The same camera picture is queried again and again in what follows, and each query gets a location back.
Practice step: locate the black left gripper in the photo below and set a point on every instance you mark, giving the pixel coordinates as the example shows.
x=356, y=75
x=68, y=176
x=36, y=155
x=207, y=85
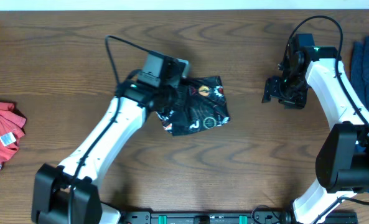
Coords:
x=180, y=93

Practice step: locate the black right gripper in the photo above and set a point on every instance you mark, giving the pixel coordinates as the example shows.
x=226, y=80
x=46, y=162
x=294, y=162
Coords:
x=272, y=89

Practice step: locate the black patterned shirt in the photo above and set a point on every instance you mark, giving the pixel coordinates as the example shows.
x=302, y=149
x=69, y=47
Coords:
x=205, y=108

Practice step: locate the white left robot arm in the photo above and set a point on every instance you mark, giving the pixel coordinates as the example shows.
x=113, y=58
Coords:
x=69, y=193

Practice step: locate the red crumpled shirt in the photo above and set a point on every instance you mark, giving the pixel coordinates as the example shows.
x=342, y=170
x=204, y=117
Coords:
x=11, y=130

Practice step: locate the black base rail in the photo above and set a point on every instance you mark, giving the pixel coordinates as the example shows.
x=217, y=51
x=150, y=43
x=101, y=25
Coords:
x=259, y=216

